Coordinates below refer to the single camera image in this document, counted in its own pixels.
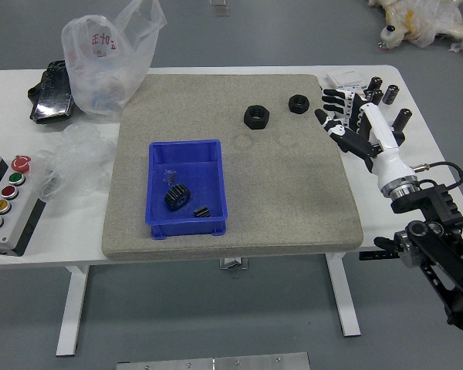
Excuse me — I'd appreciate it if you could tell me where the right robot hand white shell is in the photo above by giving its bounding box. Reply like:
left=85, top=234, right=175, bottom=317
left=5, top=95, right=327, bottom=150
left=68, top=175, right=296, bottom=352
left=314, top=87, right=418, bottom=193

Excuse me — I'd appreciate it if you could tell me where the large black gear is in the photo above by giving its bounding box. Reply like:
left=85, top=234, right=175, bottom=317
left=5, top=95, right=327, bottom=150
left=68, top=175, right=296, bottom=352
left=163, top=183, right=193, bottom=212

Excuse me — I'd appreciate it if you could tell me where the small black nut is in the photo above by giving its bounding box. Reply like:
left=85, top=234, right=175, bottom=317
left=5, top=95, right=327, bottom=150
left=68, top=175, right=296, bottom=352
left=287, top=94, right=310, bottom=114

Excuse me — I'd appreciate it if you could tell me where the big black nut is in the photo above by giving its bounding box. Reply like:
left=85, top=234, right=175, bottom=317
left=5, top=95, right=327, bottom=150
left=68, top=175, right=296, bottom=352
left=242, top=104, right=272, bottom=131

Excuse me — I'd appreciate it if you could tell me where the blue plastic box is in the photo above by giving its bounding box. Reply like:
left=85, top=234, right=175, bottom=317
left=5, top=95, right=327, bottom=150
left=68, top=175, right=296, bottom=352
left=144, top=139, right=229, bottom=240

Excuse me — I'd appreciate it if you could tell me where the grey button control box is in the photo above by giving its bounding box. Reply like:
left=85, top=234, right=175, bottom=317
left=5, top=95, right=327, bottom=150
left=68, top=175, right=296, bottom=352
left=0, top=148, right=47, bottom=257

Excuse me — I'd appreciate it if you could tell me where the white table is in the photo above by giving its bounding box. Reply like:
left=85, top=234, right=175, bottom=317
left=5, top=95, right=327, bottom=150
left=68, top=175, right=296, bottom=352
left=0, top=65, right=463, bottom=358

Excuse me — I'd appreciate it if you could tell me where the white circuit breaker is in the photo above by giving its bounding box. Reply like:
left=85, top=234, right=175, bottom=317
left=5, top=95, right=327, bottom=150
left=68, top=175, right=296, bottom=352
left=329, top=87, right=362, bottom=127

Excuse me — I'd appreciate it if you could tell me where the grey-brown mat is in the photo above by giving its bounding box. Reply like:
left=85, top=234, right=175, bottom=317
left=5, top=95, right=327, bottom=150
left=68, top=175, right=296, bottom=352
left=101, top=73, right=364, bottom=260

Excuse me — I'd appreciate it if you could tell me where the plush toy in plastic wrap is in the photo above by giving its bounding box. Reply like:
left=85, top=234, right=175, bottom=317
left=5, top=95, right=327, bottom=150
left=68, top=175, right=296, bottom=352
left=367, top=0, right=463, bottom=61

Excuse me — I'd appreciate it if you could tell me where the small metal floor plate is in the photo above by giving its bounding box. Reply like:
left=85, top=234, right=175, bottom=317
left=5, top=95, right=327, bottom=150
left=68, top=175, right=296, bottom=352
left=210, top=0, right=232, bottom=17

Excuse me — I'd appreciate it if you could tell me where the large metal plate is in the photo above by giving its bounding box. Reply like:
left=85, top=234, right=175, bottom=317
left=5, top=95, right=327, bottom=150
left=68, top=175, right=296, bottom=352
left=116, top=352, right=311, bottom=370

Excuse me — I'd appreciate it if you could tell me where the white plastic bag red print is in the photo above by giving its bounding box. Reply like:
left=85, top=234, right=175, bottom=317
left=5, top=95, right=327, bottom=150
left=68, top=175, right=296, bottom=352
left=61, top=0, right=169, bottom=124

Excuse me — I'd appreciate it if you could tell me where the clear bubble wrap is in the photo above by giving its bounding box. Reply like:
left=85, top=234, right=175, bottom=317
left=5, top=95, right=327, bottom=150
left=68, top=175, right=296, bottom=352
left=36, top=123, right=119, bottom=201

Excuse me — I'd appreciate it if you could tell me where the black plastic tray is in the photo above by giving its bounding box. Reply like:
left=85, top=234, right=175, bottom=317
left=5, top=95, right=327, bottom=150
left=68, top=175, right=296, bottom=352
left=27, top=59, right=76, bottom=125

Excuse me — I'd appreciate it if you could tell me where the red emergency stop button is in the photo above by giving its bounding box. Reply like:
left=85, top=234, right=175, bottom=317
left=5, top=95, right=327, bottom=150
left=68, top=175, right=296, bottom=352
left=11, top=155, right=32, bottom=173

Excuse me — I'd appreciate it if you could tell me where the white switch panel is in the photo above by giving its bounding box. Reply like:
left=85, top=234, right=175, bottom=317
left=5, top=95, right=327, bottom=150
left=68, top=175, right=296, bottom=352
left=326, top=70, right=366, bottom=91

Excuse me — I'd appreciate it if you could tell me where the metal bracket under table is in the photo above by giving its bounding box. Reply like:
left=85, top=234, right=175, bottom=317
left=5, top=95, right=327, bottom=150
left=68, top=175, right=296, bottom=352
left=218, top=257, right=249, bottom=271

